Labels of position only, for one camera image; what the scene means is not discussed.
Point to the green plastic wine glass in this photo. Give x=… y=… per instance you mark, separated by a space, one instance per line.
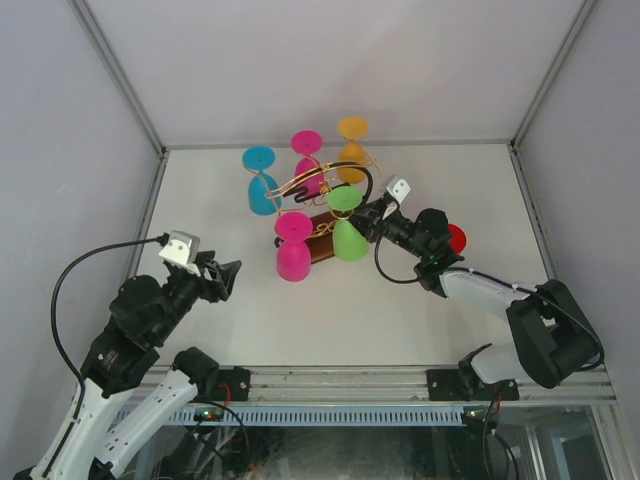
x=348 y=244

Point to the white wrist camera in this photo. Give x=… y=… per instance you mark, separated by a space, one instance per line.
x=396 y=190
x=180 y=251

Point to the gold wire wine glass rack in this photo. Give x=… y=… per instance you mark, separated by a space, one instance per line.
x=294 y=198

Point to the blue plastic wine glass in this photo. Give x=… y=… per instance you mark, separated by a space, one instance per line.
x=257 y=160

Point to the orange plastic wine glass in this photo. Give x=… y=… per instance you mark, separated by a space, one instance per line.
x=352 y=129

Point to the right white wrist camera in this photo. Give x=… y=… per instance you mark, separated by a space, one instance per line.
x=396 y=190

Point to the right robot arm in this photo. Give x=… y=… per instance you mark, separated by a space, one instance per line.
x=551 y=338

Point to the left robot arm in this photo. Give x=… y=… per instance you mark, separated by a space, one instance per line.
x=91 y=443

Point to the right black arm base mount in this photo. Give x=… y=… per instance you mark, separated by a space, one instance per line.
x=445 y=385

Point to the pink plastic wine glass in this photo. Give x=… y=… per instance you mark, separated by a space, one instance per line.
x=293 y=257
x=307 y=143

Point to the grey slotted cable duct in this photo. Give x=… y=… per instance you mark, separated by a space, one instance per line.
x=316 y=416

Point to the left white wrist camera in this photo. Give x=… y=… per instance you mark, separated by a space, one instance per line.
x=180 y=251

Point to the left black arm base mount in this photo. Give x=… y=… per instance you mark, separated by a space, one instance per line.
x=233 y=385

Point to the red plastic wine glass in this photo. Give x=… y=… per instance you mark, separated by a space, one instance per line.
x=458 y=240

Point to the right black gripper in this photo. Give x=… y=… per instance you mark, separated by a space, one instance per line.
x=370 y=218

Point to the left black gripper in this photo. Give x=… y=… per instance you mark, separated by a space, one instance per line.
x=223 y=276

